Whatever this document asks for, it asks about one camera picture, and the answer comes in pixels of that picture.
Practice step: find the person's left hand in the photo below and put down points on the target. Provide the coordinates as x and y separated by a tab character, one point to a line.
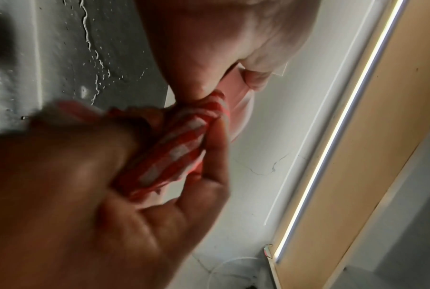
208	36

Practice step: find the person's right hand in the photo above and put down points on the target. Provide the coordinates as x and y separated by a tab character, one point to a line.
58	211

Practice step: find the pink bowl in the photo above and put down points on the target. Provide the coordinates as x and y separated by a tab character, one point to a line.
236	90

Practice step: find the red checkered cloth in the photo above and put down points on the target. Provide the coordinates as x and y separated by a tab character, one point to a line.
179	146

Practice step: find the LED light strip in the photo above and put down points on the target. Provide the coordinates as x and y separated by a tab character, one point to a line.
343	127

